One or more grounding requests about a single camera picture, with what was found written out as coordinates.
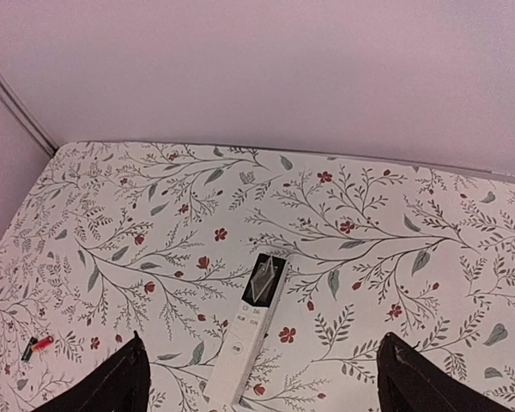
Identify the left aluminium corner post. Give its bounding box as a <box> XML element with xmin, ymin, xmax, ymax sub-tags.
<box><xmin>0</xmin><ymin>73</ymin><xmax>58</xmax><ymax>158</ymax></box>

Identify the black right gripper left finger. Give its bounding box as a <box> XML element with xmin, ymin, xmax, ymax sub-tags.
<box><xmin>34</xmin><ymin>334</ymin><xmax>151</xmax><ymax>412</ymax></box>

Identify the red battery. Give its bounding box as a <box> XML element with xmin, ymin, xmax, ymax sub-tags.
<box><xmin>32</xmin><ymin>336</ymin><xmax>54</xmax><ymax>352</ymax></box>

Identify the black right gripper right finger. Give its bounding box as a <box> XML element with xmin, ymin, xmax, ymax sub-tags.
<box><xmin>376</xmin><ymin>332</ymin><xmax>505</xmax><ymax>412</ymax></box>

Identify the floral patterned table mat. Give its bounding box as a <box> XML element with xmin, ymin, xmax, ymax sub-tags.
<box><xmin>0</xmin><ymin>142</ymin><xmax>515</xmax><ymax>411</ymax></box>

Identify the dark green battery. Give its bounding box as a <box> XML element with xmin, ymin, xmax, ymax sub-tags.
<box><xmin>21</xmin><ymin>336</ymin><xmax>38</xmax><ymax>362</ymax></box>

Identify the white remote control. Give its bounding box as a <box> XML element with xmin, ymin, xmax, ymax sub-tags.
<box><xmin>203</xmin><ymin>253</ymin><xmax>287</xmax><ymax>411</ymax></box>

